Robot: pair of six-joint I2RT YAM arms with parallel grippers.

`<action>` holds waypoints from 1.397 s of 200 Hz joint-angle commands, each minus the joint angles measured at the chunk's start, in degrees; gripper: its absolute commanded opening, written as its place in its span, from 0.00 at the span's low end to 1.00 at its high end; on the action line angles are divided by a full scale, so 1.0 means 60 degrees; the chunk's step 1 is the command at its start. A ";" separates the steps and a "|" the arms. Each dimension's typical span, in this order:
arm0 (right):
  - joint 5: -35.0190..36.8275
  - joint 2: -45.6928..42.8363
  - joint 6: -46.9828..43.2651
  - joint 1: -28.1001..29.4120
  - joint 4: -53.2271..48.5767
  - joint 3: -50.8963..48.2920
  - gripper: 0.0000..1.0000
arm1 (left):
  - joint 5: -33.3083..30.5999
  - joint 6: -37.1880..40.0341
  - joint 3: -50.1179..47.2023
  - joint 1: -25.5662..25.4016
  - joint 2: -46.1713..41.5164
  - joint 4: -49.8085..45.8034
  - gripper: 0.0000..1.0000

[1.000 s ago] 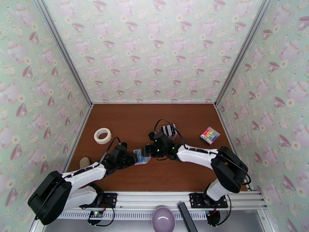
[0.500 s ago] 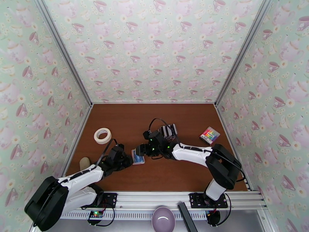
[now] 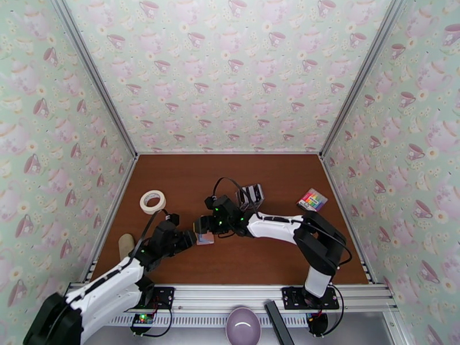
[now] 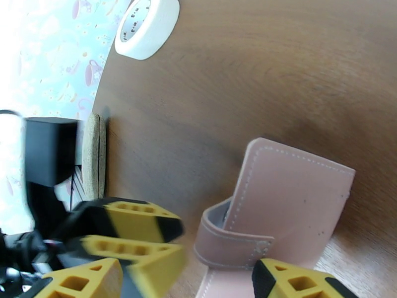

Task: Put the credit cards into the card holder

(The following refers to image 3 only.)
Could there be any perforated white cable duct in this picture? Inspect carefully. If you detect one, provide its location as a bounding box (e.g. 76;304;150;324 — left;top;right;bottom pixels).
108;313;310;328

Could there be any base black cable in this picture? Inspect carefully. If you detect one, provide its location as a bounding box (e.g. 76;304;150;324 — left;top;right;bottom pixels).
129;306;173;338
321;284;347;337

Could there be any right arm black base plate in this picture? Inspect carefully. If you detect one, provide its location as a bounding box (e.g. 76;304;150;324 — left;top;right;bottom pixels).
281;285;340;311

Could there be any aluminium back rail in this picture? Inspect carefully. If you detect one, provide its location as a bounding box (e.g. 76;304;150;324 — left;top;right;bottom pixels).
136;150;323;156

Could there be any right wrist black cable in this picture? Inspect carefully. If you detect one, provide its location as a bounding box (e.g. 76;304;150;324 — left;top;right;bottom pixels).
213;177;259;213

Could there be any beige oblong object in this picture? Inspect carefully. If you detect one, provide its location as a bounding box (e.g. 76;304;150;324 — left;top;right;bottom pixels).
118;233;136;262

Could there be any aluminium corner post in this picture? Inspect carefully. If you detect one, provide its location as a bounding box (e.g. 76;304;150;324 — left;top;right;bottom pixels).
319;0;411;160
48;0;140;159

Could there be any colourful sticky notes pack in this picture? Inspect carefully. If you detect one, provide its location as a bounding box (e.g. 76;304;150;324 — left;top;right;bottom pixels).
296;188;329;213

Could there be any aluminium front frame rail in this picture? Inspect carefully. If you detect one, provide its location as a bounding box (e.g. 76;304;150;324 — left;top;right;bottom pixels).
59;282;400;313

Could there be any pink card holder wallet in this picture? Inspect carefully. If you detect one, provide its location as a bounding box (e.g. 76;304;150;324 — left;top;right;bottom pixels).
195;231;216;247

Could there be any purple bowl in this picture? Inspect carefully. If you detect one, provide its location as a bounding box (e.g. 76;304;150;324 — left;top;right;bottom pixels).
225;306;262;345

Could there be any aluminium side rail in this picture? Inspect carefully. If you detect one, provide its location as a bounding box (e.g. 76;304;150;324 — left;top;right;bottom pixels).
82;155;140;283
320;155;375;285

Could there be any beige masking tape roll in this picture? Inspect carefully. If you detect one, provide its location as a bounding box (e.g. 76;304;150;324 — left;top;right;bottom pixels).
139;189;167;215

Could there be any black flat bar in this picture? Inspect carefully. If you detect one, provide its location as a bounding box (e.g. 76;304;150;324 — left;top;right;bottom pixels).
264;300;296;345

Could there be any small circuit board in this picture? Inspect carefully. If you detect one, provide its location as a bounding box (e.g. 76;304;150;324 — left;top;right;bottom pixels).
131;313;156;327

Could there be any right base black cable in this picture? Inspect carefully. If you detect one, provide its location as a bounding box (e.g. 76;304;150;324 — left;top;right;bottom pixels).
321;284;347;337

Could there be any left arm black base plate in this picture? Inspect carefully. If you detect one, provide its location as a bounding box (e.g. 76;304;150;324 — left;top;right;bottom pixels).
136;286;175;310

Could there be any left base black cable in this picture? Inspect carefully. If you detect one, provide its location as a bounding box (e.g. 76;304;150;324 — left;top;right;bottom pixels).
129;306;173;338

